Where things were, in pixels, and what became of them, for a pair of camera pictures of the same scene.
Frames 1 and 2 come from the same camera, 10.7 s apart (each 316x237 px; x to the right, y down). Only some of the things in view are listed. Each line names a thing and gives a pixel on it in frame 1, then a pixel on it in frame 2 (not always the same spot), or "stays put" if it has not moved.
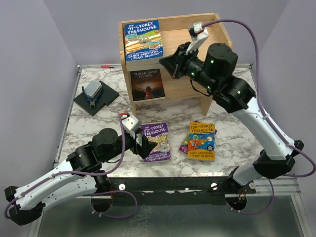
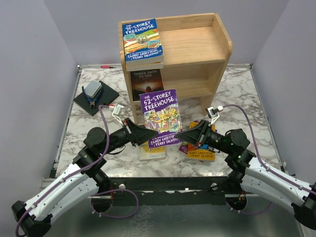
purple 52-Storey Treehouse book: [158, 133] → [161, 112]
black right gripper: [170, 62] → [198, 135]
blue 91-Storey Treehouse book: [143, 43] stays put
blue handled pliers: [92, 101] stays put
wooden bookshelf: [175, 32] stays put
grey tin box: [92, 89] stays put
